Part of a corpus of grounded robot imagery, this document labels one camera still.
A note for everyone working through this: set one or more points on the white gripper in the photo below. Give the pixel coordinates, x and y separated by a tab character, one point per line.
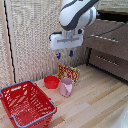
66	40

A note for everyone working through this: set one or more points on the pink plastic cup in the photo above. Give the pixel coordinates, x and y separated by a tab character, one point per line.
66	87

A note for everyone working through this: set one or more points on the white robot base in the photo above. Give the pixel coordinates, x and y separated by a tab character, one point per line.
123	121

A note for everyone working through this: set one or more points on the colourful patterned box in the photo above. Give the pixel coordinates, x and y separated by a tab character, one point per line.
70	72

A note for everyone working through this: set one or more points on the red plastic bowl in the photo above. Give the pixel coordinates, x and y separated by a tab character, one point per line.
51	82

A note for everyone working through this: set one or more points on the wicker folding screen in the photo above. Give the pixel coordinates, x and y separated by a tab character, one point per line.
31	36

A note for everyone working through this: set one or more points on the brown drawer cabinet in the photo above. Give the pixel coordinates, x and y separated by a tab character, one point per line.
106	48

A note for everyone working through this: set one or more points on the red shopping basket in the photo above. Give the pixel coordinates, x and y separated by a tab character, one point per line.
26	105

